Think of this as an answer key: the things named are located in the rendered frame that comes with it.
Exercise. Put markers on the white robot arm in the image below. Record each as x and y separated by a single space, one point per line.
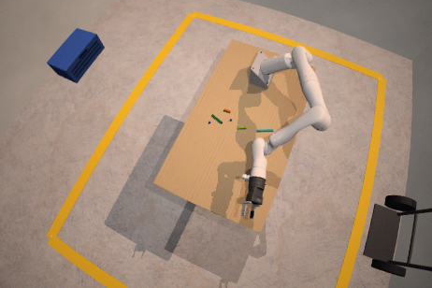
316 116

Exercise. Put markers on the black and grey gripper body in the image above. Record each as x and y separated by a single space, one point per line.
256 186

